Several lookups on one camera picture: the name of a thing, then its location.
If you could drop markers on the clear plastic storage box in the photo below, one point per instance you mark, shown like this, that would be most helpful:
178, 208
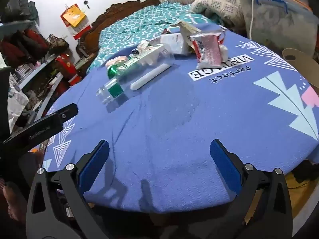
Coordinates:
274, 25

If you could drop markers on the hanging keys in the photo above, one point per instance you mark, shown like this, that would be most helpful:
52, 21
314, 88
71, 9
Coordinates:
86, 3

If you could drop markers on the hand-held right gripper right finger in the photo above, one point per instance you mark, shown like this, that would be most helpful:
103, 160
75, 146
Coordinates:
225, 164

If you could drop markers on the green and white box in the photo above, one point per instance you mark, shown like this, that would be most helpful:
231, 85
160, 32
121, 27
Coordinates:
139, 57

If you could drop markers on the dark red clothes pile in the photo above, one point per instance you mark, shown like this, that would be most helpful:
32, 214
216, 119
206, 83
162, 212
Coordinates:
22, 44

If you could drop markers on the pink round lid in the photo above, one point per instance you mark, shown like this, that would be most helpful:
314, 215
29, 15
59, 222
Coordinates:
117, 60

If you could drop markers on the tan cardboard piece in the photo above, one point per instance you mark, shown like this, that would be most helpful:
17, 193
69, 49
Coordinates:
299, 64

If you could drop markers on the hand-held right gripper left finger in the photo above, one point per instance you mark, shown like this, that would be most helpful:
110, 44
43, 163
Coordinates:
96, 164

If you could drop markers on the blue printed tablecloth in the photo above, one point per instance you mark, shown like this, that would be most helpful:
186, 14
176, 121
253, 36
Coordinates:
162, 129

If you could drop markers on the metal storage shelf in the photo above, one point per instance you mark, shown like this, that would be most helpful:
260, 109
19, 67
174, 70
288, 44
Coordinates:
37, 79

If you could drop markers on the teal patterned bedsheet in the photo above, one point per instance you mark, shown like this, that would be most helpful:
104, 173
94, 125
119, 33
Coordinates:
124, 32

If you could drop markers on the white plastic tube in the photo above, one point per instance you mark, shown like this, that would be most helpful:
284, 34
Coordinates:
147, 79

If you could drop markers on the red bag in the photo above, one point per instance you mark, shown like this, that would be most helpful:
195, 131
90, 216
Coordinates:
68, 69

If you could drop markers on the clear bottle with green label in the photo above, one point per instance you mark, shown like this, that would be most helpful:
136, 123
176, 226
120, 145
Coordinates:
112, 90

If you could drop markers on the red yellow wall calendar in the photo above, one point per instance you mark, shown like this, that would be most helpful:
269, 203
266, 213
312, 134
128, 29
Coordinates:
73, 17

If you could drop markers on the shiny green wrapper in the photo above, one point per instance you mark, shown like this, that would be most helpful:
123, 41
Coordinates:
113, 71

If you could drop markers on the carved wooden headboard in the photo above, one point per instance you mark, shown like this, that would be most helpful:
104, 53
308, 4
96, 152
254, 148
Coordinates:
99, 22

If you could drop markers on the clear packet with red label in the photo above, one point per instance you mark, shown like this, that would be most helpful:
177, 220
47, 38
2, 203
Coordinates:
208, 49

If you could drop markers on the brown bag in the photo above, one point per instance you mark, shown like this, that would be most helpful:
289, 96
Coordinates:
58, 43

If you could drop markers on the grey patterned blanket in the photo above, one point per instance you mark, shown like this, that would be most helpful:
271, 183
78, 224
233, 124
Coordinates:
219, 5

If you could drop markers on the long white box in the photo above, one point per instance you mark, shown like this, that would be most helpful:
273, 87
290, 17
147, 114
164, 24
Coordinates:
172, 42

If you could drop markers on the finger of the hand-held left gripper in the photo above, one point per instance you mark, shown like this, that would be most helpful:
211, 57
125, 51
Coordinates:
44, 127

